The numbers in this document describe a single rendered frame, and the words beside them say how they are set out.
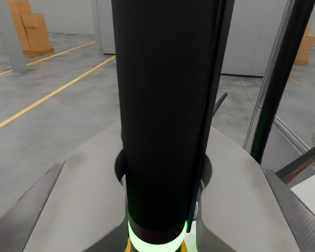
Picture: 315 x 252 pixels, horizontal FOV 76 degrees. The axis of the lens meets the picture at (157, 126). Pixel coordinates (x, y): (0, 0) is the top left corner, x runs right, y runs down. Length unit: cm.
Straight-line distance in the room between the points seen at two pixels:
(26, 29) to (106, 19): 260
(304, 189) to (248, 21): 526
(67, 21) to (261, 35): 1117
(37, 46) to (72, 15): 611
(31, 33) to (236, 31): 635
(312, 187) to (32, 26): 815
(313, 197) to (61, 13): 1430
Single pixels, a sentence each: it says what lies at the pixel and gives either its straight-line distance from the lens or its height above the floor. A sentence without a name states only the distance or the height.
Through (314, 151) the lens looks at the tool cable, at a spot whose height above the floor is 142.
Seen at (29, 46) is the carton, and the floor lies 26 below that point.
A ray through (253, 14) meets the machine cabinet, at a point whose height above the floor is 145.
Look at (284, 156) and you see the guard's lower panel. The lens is 134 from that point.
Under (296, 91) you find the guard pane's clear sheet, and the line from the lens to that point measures 130.
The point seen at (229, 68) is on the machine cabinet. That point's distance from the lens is 581.
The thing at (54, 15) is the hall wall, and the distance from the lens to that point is 1472.
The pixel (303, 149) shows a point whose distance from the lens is 121.
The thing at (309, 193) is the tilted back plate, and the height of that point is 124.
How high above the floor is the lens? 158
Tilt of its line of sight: 31 degrees down
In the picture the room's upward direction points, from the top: 2 degrees clockwise
